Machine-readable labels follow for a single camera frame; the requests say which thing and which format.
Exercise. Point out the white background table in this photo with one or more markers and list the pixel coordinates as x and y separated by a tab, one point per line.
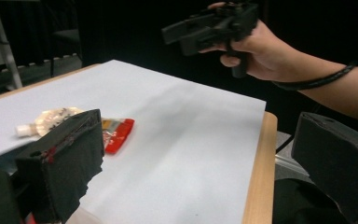
4	49

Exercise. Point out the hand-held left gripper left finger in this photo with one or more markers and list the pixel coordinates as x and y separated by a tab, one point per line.
65	161

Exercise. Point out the white spout pouch red end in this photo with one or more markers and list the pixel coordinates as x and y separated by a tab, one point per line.
118	137

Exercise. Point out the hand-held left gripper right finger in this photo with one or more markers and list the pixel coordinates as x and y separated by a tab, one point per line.
338	165

